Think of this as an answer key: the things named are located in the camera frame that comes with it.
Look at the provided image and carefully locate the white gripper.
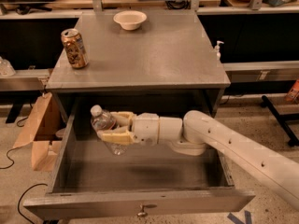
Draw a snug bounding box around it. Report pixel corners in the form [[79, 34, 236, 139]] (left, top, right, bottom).
[[97, 111, 159, 146]]

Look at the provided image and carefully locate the clear plastic water bottle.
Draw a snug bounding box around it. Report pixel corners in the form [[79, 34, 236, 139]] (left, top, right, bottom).
[[90, 105, 127, 156]]

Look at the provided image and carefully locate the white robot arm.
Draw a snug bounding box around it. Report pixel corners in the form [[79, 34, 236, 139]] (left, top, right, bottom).
[[97, 110, 299, 210]]

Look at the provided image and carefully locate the open grey top drawer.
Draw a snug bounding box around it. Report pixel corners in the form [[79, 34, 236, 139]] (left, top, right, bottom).
[[23, 95, 255, 220]]

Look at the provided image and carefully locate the grey cabinet with counter top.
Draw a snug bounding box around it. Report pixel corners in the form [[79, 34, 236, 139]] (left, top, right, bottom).
[[47, 10, 230, 115]]

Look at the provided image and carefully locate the metal drawer knob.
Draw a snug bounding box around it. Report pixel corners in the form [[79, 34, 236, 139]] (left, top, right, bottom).
[[136, 204, 148, 217]]

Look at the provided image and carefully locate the white pump dispenser bottle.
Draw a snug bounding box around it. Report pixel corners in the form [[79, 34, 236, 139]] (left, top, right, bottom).
[[214, 40, 224, 61]]

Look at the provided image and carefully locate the open cardboard box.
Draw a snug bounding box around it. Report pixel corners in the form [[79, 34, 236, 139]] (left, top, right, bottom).
[[13, 93, 62, 172]]

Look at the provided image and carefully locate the gold soda can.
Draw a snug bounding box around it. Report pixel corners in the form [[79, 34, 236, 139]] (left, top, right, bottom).
[[61, 28, 89, 69]]

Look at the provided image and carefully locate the black table leg base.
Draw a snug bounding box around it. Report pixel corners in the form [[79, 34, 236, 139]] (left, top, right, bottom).
[[261, 95, 299, 147]]

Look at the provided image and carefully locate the orange box on floor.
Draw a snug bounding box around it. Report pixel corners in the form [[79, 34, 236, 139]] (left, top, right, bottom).
[[285, 79, 299, 102]]

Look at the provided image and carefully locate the black floor cable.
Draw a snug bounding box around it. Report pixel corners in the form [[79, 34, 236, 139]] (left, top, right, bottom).
[[17, 183, 49, 224]]

